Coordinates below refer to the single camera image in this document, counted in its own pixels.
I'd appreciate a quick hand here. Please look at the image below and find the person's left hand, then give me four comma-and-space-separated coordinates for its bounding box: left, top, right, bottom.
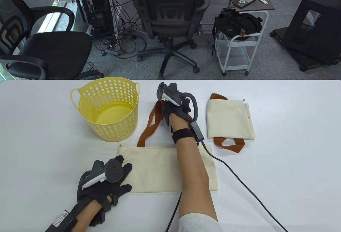
77, 156, 133, 212

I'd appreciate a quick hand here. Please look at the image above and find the person's right hand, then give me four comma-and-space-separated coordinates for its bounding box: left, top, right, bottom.
161, 90, 192, 126

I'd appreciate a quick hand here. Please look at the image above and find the plain cream canvas bag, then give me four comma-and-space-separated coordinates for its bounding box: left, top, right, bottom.
118, 100, 219, 194

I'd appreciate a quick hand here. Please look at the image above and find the flower print cream canvas bag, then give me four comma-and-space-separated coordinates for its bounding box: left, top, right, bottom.
206, 93, 256, 154

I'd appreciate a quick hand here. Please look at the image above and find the person's left forearm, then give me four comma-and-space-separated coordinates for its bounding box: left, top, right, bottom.
71, 199, 104, 232

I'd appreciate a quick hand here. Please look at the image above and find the person's right forearm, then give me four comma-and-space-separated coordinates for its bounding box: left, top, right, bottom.
169, 113, 219, 223

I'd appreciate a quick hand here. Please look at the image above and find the grey white left controller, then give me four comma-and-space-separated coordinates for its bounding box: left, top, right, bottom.
77, 159, 125, 190

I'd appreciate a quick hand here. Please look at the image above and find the grey white controller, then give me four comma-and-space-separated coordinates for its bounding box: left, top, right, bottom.
77, 159, 125, 190
156, 82, 199, 123

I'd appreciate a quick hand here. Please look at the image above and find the grey white right controller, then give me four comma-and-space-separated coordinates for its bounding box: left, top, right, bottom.
156, 82, 199, 123

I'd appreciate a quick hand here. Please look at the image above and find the yellow perforated plastic basket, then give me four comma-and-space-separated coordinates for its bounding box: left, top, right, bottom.
70, 77, 141, 142

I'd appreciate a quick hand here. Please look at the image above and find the white rolling cart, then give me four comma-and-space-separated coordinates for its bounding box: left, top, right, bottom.
214, 0, 275, 76

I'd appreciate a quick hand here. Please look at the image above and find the black mesh office chair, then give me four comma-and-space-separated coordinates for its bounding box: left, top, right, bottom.
132, 0, 210, 79

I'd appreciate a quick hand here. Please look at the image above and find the white shirt sleeve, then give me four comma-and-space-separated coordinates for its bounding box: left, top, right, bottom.
178, 213, 222, 232

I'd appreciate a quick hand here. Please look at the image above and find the black backpack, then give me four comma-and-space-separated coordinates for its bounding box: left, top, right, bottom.
212, 8, 263, 40

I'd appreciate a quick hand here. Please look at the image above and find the black square coaster pad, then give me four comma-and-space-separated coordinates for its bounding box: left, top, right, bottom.
236, 0, 256, 9

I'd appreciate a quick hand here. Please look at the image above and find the black computer tower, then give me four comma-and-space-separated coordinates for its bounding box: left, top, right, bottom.
75, 0, 113, 36

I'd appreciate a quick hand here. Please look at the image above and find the black armrest office chair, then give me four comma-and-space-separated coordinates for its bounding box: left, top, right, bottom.
0, 0, 103, 80

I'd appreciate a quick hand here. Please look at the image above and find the black wheeled cabinet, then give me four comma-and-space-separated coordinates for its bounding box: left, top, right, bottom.
270, 0, 341, 72

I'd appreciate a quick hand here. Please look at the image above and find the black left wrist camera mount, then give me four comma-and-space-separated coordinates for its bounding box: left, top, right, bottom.
89, 210, 106, 227

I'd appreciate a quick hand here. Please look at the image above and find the black right camera cable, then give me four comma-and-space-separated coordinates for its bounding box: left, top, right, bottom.
166, 193, 183, 232

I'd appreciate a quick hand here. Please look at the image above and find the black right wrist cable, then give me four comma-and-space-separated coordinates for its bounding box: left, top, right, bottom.
200, 141, 289, 232

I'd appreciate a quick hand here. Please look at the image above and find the bundle of floor cables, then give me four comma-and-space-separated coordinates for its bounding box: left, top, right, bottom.
92, 0, 148, 59

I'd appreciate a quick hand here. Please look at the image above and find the silver metal frame post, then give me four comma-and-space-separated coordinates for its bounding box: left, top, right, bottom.
103, 0, 119, 44

